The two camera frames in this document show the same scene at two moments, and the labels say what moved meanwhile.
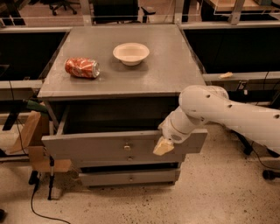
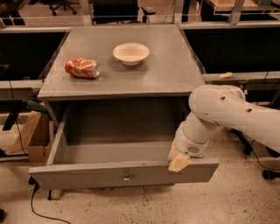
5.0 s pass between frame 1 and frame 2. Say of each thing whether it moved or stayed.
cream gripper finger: moved
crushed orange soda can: stayed
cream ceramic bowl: stayed
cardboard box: stayed
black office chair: stayed
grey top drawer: moved
